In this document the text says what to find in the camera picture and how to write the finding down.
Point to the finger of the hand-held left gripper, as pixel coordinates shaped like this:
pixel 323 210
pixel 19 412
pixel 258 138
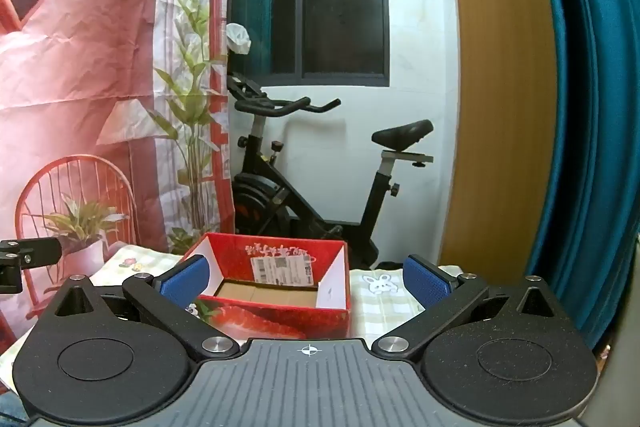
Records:
pixel 35 252

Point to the green checked tablecloth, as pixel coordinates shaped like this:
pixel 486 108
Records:
pixel 385 307

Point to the wooden door panel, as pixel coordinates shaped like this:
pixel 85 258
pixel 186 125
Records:
pixel 500 107

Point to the teal curtain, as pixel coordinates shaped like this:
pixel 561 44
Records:
pixel 595 107

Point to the red strawberry print cardboard box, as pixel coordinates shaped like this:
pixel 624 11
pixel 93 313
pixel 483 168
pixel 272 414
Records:
pixel 280 314

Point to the white plastic bag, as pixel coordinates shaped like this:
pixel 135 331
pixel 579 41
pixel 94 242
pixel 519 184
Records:
pixel 238 38

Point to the red printed backdrop cloth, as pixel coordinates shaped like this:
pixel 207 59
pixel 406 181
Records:
pixel 80 57

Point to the black exercise bike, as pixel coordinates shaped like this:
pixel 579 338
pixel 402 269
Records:
pixel 270 197

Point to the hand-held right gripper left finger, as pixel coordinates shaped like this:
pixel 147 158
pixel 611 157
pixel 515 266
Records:
pixel 184 276

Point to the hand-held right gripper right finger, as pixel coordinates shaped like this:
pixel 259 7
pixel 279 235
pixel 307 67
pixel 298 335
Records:
pixel 425 282

